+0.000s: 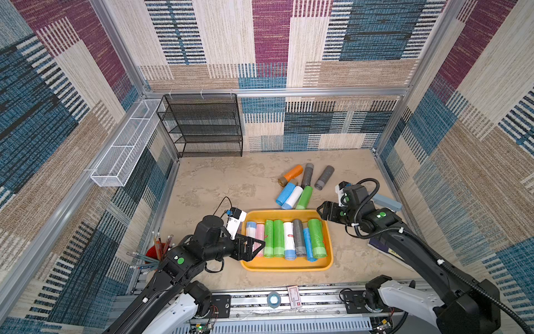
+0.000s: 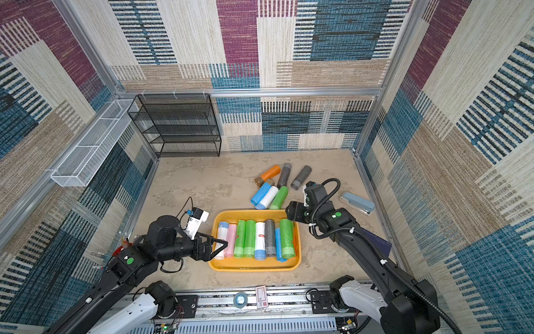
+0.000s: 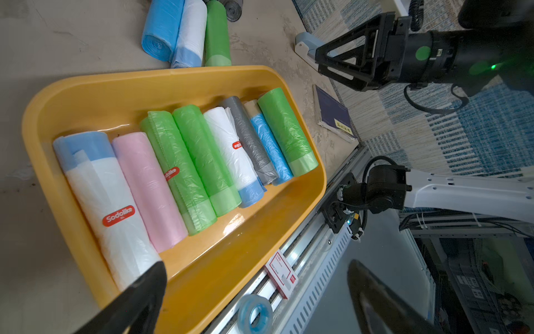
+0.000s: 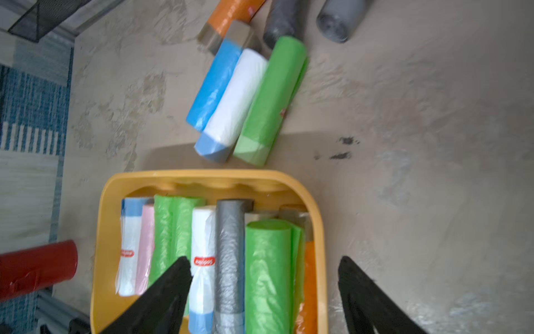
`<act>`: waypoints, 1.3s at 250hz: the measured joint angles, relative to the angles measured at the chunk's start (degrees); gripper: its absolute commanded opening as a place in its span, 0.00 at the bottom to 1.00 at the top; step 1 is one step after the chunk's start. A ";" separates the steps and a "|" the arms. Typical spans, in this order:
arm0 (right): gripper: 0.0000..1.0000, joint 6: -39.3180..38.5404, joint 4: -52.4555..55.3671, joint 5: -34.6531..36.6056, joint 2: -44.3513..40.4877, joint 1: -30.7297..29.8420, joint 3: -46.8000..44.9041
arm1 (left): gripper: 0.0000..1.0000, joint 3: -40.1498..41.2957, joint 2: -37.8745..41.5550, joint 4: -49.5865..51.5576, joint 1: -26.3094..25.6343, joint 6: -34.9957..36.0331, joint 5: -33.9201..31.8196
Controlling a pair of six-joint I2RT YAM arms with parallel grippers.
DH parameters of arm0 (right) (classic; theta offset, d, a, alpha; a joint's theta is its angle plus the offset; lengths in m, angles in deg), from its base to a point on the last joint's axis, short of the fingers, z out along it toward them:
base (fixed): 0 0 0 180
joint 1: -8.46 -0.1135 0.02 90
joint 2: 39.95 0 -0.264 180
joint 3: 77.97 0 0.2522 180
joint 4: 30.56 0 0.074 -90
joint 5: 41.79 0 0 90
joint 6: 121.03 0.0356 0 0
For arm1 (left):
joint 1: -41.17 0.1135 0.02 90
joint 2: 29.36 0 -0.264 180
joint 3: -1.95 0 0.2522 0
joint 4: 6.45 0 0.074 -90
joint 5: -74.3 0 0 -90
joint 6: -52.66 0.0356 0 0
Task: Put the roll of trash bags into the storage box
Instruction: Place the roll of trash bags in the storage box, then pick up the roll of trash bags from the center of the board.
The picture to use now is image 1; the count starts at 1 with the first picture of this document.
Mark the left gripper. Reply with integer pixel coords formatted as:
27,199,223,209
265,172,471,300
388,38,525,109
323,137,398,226
203,231,266,263

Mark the white blue trash bag roll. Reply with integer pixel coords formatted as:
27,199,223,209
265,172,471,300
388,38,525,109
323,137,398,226
246,221,257,238

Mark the pink trash bag roll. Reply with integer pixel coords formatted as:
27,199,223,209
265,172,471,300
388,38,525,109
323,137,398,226
254,224,265,250

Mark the white blue-end trash bag roll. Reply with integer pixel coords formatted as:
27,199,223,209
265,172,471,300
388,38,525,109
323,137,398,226
282,186,303,210

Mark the short green trash bag roll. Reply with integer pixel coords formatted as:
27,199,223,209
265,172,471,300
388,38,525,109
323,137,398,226
273,220,285,257

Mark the white labelled trash bag roll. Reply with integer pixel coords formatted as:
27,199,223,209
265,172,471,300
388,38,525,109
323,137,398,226
283,222,296,261

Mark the light blue trash bag roll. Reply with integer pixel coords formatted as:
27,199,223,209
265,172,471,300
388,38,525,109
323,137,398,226
275,182,296,207

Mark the dark grey trash bag roll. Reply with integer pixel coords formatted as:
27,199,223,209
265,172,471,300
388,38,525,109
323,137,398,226
293,219,307,257

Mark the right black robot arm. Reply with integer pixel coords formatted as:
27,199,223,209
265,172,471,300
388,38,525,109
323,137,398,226
317,180,533,333

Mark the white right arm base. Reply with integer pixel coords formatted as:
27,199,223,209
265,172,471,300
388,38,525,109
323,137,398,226
339,275,444,326

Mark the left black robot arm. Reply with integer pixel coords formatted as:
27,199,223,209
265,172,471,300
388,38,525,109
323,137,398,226
104,215,266,333

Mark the yellow plastic storage tray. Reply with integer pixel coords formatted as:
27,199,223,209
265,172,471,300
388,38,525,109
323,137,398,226
241,210,334,272

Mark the orange trash bag roll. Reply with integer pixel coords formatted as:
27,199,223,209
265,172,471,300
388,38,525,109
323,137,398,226
278,165,303,187

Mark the light blue stapler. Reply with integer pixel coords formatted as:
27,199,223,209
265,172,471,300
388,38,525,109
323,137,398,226
372,194,403,212

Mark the dark blue notebook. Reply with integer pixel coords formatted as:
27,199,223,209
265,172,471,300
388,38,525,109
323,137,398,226
368,238,399,258

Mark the white red label card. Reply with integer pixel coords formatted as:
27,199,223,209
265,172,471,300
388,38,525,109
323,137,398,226
287,285,303,309

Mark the red pen cup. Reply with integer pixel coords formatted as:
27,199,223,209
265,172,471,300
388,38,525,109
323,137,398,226
127,231,174,270

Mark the black mesh shelf rack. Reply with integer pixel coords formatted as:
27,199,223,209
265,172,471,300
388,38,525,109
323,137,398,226
157,93,243,158

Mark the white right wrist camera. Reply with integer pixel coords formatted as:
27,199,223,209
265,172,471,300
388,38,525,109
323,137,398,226
335,181,351,207

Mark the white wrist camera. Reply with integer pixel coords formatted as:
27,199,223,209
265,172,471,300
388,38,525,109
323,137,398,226
335,181,351,207
226,207,247,239

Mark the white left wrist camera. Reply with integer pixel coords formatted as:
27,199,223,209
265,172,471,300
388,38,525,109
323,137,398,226
226,207,247,239

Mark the tape roll on rail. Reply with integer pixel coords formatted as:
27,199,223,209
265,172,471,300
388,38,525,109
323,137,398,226
267,291,282,309

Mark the white wire mesh basket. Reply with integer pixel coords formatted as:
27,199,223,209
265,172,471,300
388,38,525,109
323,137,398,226
91,100,160,187

